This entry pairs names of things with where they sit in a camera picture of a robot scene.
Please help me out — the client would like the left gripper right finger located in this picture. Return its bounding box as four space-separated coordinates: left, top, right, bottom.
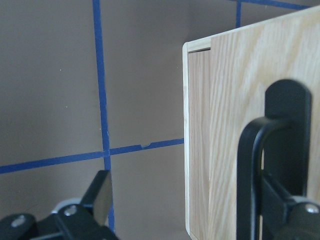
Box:
261 172 320 240

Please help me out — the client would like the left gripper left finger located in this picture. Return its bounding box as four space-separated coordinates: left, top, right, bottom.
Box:
0 170 117 240

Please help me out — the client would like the wooden drawer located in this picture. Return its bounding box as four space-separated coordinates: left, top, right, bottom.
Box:
182 6 320 240

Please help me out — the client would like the black drawer handle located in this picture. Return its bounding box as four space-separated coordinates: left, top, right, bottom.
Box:
236 79 312 240

